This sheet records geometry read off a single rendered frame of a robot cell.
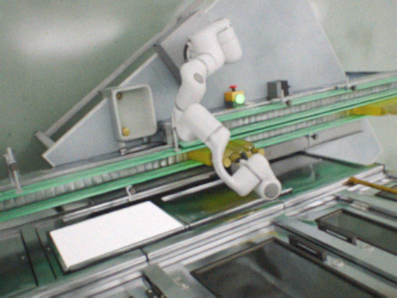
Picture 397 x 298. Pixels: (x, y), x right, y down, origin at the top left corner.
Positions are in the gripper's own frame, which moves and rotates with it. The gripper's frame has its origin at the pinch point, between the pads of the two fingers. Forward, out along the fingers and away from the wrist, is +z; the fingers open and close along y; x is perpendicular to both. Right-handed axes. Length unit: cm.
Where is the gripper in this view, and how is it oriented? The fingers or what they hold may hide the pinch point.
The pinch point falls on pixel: (239, 167)
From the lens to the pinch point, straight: 154.4
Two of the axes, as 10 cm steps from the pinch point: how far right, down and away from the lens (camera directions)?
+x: -9.6, 1.7, -2.2
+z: -2.6, -2.1, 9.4
